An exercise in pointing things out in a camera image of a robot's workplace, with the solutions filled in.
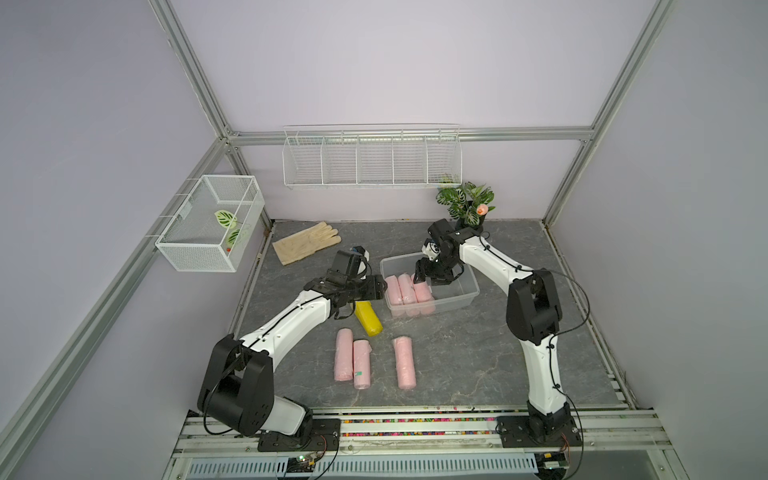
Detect clear plastic storage box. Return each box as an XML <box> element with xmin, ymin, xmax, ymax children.
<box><xmin>379</xmin><ymin>252</ymin><xmax>479</xmax><ymax>317</ymax></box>

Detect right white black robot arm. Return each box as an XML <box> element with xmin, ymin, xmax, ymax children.
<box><xmin>414</xmin><ymin>219</ymin><xmax>577</xmax><ymax>444</ymax></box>

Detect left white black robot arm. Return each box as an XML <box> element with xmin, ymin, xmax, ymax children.
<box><xmin>198</xmin><ymin>274</ymin><xmax>387</xmax><ymax>438</ymax></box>

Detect yellow trash bag roll left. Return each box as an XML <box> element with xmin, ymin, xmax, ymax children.
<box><xmin>354</xmin><ymin>301</ymin><xmax>383</xmax><ymax>337</ymax></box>

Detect pink roll with green sticker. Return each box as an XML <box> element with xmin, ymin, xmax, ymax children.
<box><xmin>353</xmin><ymin>340</ymin><xmax>372</xmax><ymax>390</ymax></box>

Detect beige work glove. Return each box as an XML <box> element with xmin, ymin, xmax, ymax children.
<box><xmin>273</xmin><ymin>222</ymin><xmax>341</xmax><ymax>265</ymax></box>

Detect potted plant black pot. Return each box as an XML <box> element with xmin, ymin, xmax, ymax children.
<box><xmin>436</xmin><ymin>181</ymin><xmax>495</xmax><ymax>230</ymax></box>

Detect white mesh basket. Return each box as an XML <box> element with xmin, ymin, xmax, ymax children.
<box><xmin>155</xmin><ymin>174</ymin><xmax>264</xmax><ymax>273</ymax></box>

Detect white ventilation grille strip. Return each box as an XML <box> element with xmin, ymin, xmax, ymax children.
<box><xmin>181</xmin><ymin>453</ymin><xmax>539</xmax><ymax>479</ymax></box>

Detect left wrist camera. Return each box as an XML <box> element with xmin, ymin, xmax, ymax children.
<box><xmin>327</xmin><ymin>246</ymin><xmax>369</xmax><ymax>284</ymax></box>

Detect white wire wall shelf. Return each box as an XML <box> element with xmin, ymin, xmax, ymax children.
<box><xmin>282</xmin><ymin>123</ymin><xmax>463</xmax><ymax>188</ymax></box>

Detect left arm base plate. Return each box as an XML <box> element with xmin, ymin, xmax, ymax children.
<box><xmin>257</xmin><ymin>418</ymin><xmax>341</xmax><ymax>452</ymax></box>

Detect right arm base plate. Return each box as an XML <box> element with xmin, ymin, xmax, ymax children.
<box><xmin>495</xmin><ymin>416</ymin><xmax>583</xmax><ymax>449</ymax></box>

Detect aluminium frame rails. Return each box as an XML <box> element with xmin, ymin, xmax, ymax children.
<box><xmin>1</xmin><ymin>1</ymin><xmax>675</xmax><ymax>479</ymax></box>

